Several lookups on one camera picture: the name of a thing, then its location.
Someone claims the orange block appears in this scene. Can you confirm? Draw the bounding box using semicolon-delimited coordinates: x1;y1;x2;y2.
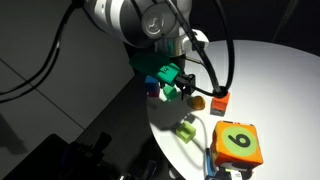
211;92;231;109

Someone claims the light green block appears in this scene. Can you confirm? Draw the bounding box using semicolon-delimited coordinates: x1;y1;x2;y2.
175;121;197;144

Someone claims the magenta block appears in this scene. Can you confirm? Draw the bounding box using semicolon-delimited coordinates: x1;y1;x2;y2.
146;88;161;98

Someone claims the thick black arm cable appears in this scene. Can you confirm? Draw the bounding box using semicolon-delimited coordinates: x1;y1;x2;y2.
0;0;84;98

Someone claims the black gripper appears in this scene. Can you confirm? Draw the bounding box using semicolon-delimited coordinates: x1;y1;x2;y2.
169;54;197;102

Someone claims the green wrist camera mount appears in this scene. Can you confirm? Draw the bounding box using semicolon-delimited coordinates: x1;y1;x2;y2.
129;52;183;90

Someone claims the dark slanted pole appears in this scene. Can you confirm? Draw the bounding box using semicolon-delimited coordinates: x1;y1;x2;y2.
271;0;301;44

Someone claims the blue block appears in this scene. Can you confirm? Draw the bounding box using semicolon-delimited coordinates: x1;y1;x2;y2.
144;75;160;91

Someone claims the grey block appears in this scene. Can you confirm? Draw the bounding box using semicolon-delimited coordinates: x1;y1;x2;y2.
209;105;228;117

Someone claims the thin black camera cable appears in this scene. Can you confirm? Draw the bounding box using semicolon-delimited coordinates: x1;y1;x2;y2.
151;0;236;98

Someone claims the yellow half sphere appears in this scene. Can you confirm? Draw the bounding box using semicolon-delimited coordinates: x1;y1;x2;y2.
187;95;206;110

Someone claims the orange soft number cube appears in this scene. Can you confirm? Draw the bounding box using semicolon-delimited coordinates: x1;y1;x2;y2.
210;120;265;172

